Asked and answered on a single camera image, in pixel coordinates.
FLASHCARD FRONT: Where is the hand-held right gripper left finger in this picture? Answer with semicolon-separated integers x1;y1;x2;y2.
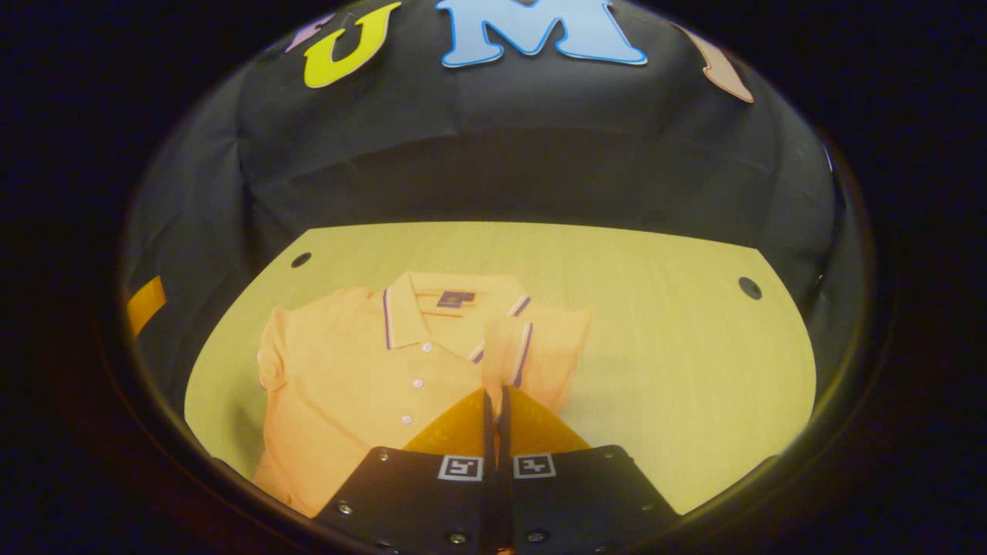
312;388;495;555

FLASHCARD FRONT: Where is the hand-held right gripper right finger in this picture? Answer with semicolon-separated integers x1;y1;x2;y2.
498;385;684;555

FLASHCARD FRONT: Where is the orange T-shirt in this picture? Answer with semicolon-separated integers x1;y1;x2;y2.
251;270;593;519

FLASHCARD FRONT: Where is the black backdrop cloth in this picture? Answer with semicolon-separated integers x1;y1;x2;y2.
122;0;849;432

